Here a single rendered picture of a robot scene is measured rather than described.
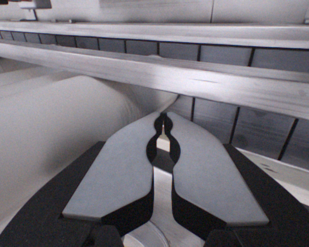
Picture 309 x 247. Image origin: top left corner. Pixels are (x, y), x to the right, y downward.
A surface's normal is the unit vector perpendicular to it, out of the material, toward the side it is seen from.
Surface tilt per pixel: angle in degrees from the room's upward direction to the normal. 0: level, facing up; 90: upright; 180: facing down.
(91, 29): 0
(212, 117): 0
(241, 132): 0
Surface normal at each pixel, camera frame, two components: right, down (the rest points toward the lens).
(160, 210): -0.54, 0.43
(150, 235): 0.31, -0.70
